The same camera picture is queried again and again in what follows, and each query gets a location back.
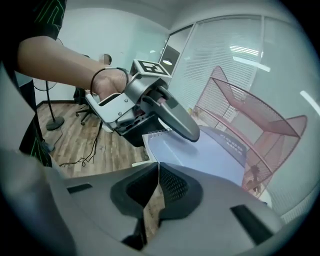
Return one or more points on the round pendant lamp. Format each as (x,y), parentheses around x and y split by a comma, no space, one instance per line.
(167,62)

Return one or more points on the small potted plant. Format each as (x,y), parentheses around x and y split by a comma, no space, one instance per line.
(255,175)
(193,112)

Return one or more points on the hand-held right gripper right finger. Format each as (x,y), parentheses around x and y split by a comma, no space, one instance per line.
(220,220)

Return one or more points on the person's left forearm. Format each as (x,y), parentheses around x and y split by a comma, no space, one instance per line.
(55,62)

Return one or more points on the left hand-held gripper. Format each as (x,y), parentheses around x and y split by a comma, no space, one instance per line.
(120,107)

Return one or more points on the black wrist band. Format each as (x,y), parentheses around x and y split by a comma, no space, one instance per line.
(96,75)

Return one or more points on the black pedestal fan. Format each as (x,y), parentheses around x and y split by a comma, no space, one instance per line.
(53,123)

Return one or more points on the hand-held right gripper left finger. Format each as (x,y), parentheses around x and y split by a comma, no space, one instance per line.
(105,200)

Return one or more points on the person's left hand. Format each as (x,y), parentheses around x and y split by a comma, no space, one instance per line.
(112,82)

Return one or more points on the pink wire mesh rack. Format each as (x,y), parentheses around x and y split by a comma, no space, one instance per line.
(270,140)

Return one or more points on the purple spiral notebook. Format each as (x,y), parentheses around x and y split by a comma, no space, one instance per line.
(200,160)

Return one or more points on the black office chair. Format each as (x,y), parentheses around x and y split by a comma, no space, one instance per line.
(83,107)

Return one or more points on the person's black printed t-shirt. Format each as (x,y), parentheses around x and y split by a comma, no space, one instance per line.
(50,17)

